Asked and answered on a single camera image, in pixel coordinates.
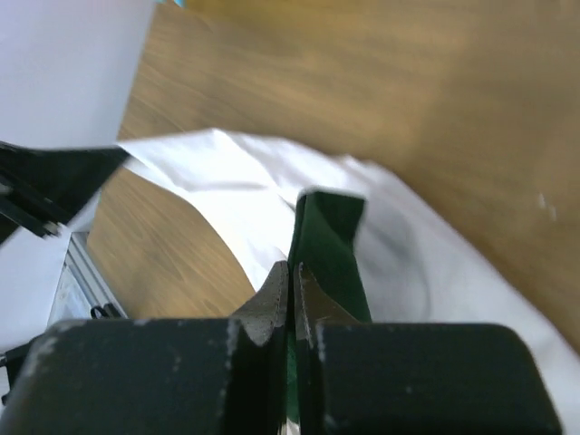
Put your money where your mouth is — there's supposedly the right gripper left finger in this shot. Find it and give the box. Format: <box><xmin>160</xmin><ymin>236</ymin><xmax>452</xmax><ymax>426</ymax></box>
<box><xmin>1</xmin><ymin>262</ymin><xmax>289</xmax><ymax>434</ymax></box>

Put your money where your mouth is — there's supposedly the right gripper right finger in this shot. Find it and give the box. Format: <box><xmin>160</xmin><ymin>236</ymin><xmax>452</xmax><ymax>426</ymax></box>
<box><xmin>294</xmin><ymin>266</ymin><xmax>562</xmax><ymax>434</ymax></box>

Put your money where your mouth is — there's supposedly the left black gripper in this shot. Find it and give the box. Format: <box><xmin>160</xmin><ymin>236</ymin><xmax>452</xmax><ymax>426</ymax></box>
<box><xmin>1</xmin><ymin>142</ymin><xmax>129</xmax><ymax>240</ymax></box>

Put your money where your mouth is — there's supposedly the white green raglan t-shirt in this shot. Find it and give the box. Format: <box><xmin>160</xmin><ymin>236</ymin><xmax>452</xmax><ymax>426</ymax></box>
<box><xmin>122</xmin><ymin>129</ymin><xmax>579</xmax><ymax>434</ymax></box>

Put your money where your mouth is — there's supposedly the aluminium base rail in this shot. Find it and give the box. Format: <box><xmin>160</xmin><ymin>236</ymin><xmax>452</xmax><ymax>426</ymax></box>
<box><xmin>47</xmin><ymin>232</ymin><xmax>127</xmax><ymax>326</ymax></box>

